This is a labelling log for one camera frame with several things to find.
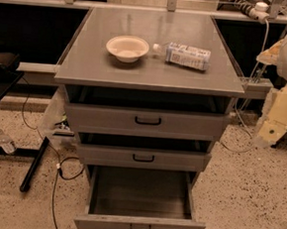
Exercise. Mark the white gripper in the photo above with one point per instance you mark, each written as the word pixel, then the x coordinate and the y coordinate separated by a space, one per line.
pixel 273 122

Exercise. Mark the grey bottom drawer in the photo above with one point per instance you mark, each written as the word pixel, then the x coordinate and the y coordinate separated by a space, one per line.
pixel 123 198

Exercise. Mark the grey drawer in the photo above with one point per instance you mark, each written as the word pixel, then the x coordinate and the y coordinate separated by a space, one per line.
pixel 143 152
pixel 123 198
pixel 144 113

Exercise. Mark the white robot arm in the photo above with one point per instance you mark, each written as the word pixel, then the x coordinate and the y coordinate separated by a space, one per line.
pixel 282 66

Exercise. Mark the grey drawer cabinet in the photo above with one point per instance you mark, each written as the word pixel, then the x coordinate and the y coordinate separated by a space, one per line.
pixel 88 62

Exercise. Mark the grey top drawer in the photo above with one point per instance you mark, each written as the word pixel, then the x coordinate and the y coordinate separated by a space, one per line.
pixel 144 113

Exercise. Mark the grey middle drawer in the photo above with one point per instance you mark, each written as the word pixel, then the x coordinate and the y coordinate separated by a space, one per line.
pixel 143 152

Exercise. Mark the white power strip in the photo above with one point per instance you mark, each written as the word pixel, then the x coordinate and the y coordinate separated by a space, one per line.
pixel 257 11

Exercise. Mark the clear labelled plastic bottle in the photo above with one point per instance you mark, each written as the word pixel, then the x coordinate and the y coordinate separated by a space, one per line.
pixel 184 55

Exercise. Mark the white paper bowl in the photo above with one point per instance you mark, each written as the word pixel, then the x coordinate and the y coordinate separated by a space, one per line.
pixel 127 48

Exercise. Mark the black chair seat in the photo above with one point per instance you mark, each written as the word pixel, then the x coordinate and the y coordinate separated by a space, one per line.
pixel 9 74

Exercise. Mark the black metal bar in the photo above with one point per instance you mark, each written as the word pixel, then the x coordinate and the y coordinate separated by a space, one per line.
pixel 25 185

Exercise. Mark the empty plastic bottle on floor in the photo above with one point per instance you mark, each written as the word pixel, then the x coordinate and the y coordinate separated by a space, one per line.
pixel 6 143

